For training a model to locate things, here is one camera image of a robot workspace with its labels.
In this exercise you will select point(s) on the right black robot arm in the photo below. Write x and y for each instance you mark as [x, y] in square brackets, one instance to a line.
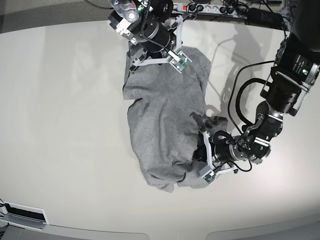
[142, 23]

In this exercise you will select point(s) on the grey t-shirt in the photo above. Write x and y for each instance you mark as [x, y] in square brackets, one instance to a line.
[167, 118]

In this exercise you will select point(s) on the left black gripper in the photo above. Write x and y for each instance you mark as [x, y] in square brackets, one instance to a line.
[223, 141]

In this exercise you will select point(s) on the white power strip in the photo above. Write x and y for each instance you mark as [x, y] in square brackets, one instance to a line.
[207, 10]

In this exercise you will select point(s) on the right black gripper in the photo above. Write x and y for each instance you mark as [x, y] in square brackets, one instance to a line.
[156, 32]

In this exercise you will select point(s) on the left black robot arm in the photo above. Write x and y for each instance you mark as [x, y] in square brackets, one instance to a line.
[295, 71]

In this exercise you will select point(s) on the white cable tray box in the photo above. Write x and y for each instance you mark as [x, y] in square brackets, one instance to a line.
[23, 216]

